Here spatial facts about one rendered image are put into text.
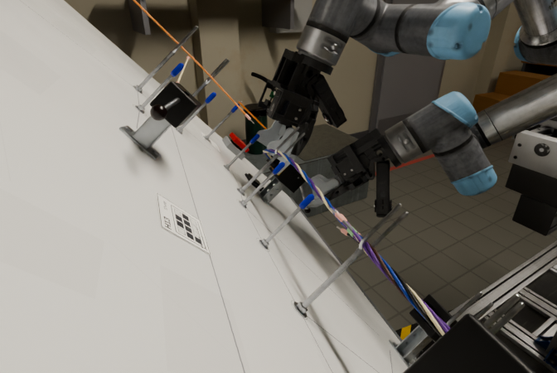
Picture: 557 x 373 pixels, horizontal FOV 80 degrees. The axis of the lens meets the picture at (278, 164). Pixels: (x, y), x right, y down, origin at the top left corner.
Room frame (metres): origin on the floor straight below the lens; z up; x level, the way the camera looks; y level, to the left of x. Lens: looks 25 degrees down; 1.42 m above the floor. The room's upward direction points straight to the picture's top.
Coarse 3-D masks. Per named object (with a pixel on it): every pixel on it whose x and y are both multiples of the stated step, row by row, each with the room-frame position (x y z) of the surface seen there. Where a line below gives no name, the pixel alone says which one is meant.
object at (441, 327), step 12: (336, 216) 0.29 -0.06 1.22; (348, 228) 0.27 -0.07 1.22; (360, 240) 0.26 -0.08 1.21; (372, 252) 0.24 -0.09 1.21; (384, 264) 0.23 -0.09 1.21; (396, 276) 0.21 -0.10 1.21; (408, 288) 0.20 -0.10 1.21; (408, 300) 0.19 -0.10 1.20; (420, 300) 0.19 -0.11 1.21; (420, 312) 0.18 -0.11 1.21; (432, 312) 0.18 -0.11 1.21; (432, 324) 0.17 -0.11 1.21; (444, 324) 0.17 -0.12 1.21
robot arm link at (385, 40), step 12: (384, 12) 0.60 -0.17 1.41; (396, 12) 0.58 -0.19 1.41; (372, 24) 0.59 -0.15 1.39; (384, 24) 0.59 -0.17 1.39; (360, 36) 0.61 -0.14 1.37; (372, 36) 0.61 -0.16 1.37; (384, 36) 0.59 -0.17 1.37; (372, 48) 0.64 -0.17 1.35; (384, 48) 0.60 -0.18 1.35; (396, 48) 0.58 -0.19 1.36
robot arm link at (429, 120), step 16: (448, 96) 0.60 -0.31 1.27; (464, 96) 0.58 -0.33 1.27; (416, 112) 0.62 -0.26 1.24; (432, 112) 0.59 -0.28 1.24; (448, 112) 0.57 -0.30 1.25; (464, 112) 0.56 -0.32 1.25; (416, 128) 0.58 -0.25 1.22; (432, 128) 0.57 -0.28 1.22; (448, 128) 0.56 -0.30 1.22; (464, 128) 0.57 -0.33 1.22; (432, 144) 0.57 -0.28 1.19; (448, 144) 0.56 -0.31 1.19
